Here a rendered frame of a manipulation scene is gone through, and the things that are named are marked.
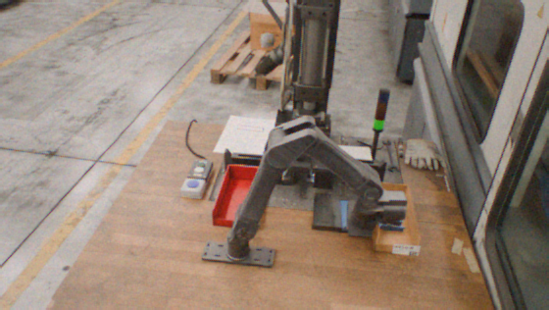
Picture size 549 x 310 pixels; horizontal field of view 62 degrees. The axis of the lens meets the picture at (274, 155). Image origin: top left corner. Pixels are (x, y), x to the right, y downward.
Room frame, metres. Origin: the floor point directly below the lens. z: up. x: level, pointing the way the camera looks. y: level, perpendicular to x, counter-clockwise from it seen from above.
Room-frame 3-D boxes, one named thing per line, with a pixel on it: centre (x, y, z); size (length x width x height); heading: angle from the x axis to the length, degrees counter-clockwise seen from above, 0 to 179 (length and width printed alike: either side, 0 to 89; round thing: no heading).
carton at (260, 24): (4.86, 0.01, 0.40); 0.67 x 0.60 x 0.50; 167
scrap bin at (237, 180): (1.17, 0.11, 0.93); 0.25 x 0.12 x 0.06; 175
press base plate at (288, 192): (1.40, -0.14, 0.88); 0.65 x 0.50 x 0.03; 85
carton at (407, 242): (1.09, -0.38, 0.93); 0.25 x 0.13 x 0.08; 175
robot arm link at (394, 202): (0.94, -0.29, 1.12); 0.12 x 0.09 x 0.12; 90
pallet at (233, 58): (4.56, 0.03, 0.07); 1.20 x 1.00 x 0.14; 168
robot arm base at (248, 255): (0.93, 0.09, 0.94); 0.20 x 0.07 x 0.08; 85
